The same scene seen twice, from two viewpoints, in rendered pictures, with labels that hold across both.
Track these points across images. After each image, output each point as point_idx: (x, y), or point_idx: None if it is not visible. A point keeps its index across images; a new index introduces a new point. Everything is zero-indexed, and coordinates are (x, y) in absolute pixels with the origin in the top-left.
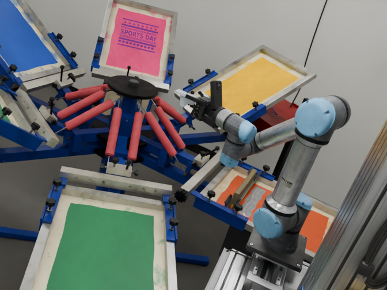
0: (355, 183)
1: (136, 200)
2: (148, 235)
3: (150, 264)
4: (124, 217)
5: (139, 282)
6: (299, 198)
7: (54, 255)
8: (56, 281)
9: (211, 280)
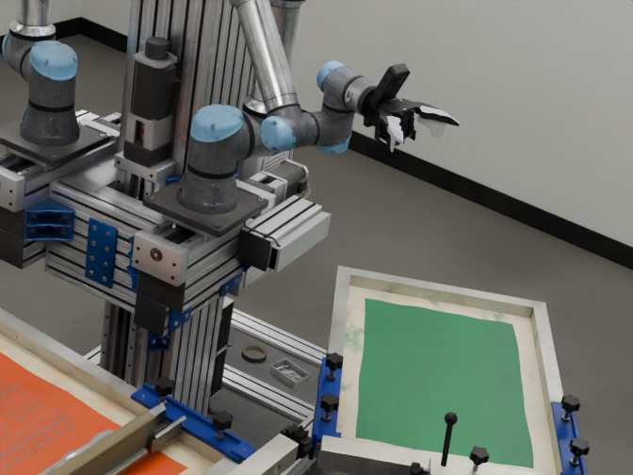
0: (221, 3)
1: (399, 448)
2: (369, 400)
3: (368, 354)
4: (419, 435)
5: (386, 334)
6: (224, 109)
7: (523, 376)
8: (506, 345)
9: (318, 221)
